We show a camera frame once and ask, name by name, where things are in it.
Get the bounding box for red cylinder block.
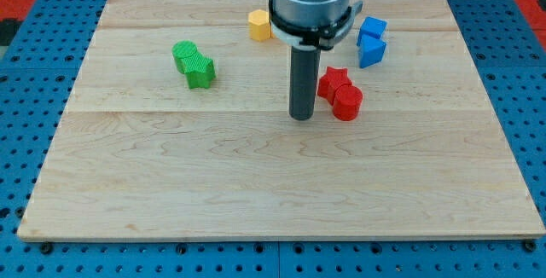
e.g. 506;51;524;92
333;85;363;121

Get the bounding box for green cylinder block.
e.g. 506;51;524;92
171;40;198;74

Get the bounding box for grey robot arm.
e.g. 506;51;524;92
268;0;363;120

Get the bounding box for blue triangle block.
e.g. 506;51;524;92
358;35;386;68

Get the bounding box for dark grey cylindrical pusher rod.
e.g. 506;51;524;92
288;47;321;120

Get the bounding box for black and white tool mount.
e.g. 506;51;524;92
268;0;363;51

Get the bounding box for yellow hexagon block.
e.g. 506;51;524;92
247;9;272;42

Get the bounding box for blue cube block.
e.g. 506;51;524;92
357;16;387;46

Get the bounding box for light wooden board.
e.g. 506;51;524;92
18;0;545;242

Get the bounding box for red star block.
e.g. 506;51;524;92
317;67;352;106

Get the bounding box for green star block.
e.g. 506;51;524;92
183;52;216;89

